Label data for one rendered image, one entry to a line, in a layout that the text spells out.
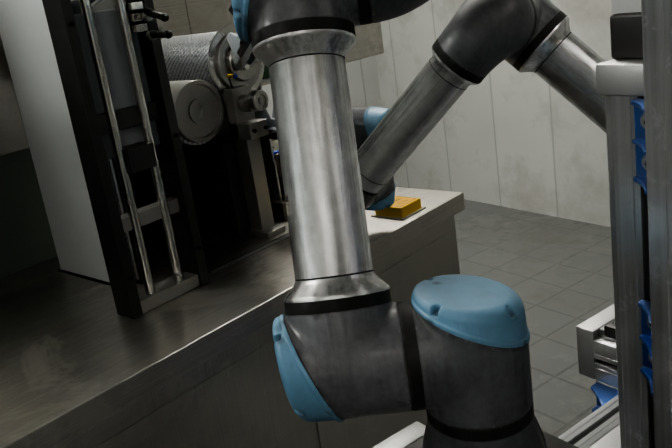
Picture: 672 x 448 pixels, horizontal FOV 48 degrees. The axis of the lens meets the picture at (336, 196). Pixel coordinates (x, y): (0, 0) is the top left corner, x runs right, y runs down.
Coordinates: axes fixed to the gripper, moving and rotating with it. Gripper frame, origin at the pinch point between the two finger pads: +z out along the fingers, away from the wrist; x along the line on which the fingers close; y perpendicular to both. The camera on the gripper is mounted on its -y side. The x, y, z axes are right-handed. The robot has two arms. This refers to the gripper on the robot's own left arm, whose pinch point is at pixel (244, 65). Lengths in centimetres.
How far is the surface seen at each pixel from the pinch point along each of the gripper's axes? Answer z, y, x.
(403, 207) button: 2.9, -39.4, -15.0
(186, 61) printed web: 8.3, 9.6, 4.1
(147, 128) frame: -3.1, -9.1, 30.5
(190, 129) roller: 9.6, -4.8, 12.6
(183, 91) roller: 4.4, 0.6, 12.9
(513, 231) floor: 138, -50, -232
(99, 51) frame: -11.6, 1.2, 35.9
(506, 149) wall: 131, -10, -267
